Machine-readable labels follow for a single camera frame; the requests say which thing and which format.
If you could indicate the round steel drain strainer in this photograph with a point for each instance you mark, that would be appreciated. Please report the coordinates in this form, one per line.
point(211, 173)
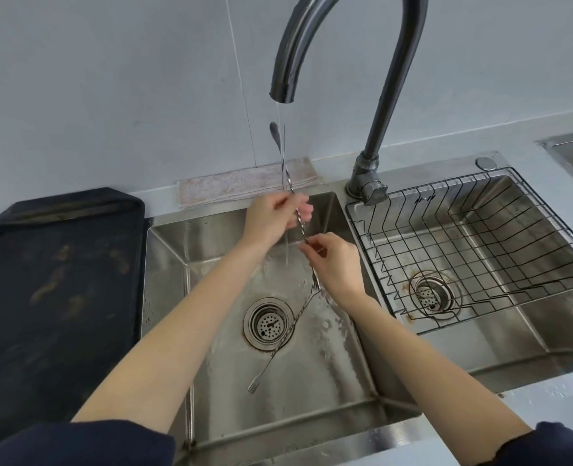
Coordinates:
point(268, 325)

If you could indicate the dark grey gooseneck faucet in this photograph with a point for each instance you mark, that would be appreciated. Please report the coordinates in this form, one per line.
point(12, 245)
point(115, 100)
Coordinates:
point(386, 106)

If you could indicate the running water stream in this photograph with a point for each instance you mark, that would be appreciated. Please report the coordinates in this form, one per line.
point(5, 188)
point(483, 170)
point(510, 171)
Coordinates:
point(286, 254)

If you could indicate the person's right forearm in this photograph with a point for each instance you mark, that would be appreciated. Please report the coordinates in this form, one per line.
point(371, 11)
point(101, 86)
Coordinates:
point(427, 373)

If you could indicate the person's dark sleeve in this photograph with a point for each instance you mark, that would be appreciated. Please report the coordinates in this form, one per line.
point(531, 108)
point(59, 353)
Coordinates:
point(548, 448)
point(73, 446)

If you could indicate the round steel sink hole cap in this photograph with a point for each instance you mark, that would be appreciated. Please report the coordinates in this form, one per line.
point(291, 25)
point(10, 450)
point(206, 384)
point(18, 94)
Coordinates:
point(485, 163)

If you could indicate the person's dark left sleeve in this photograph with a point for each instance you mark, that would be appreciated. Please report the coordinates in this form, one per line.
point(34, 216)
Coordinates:
point(73, 446)

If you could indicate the black plastic tray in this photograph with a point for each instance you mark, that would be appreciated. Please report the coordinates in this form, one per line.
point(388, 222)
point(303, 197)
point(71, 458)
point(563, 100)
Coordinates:
point(58, 296)

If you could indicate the person's right thumb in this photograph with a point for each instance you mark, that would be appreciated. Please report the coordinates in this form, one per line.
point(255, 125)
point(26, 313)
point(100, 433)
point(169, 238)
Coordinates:
point(314, 250)

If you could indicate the twisted metal bar fork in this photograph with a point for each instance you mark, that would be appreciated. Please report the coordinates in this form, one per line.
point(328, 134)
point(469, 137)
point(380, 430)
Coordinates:
point(253, 384)

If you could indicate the person's left hand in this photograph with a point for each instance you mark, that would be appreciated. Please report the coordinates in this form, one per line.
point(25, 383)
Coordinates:
point(267, 223)

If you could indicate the twisted metal bar spoon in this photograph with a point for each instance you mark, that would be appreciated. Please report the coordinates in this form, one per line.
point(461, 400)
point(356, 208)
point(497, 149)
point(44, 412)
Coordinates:
point(273, 132)

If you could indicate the pinkish folded dish cloth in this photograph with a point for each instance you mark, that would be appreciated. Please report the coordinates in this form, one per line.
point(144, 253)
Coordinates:
point(238, 184)

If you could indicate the person's dark right sleeve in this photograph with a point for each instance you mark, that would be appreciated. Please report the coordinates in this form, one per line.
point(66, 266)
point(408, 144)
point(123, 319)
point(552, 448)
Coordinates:
point(548, 448)

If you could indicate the person's left forearm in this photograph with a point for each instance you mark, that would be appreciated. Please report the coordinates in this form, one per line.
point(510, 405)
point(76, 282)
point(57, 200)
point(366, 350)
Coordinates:
point(179, 334)

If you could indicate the stainless steel double sink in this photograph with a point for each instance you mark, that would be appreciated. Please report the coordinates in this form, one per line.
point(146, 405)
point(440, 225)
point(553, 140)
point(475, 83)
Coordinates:
point(335, 383)

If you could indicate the rusty round drain strainer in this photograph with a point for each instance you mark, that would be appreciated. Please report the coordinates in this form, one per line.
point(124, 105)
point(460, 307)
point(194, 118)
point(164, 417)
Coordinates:
point(430, 293)

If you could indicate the person's right hand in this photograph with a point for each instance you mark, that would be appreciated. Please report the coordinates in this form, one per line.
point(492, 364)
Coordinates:
point(340, 271)

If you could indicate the person's left thumb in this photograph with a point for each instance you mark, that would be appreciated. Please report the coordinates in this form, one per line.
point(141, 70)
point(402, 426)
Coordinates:
point(282, 199)

